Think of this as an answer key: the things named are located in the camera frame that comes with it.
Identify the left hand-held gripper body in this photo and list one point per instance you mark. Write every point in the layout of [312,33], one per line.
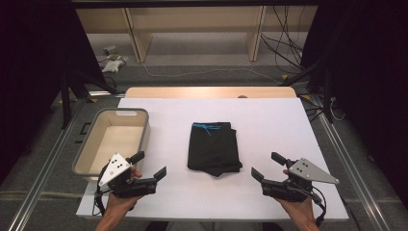
[113,170]

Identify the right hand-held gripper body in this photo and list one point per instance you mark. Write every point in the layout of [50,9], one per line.
[308,171]

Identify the grey and beige storage bin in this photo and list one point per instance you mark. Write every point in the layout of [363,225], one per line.
[110,144]

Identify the person's left hand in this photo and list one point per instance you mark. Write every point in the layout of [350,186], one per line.
[120,204]

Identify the person's right hand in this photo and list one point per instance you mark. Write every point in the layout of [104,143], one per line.
[296,209]

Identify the white table cover board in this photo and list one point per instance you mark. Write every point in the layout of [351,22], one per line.
[263,144]

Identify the black floor socket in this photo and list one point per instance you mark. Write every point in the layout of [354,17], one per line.
[85,128]

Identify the black tripod stand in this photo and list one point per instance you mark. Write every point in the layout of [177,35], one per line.
[324,83]
[69,93]

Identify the light wooden table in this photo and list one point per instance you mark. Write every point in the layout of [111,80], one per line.
[205,92]

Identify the white bag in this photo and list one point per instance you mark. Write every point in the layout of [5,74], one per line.
[112,65]

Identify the black curtain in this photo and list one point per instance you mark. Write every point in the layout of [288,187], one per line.
[369,80]
[32,80]

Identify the small grey device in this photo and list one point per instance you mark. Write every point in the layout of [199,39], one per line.
[109,49]

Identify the beige wooden shelf unit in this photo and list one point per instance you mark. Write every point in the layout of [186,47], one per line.
[198,22]

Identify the aluminium rail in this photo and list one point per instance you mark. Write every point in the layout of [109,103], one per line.
[349,160]
[45,173]

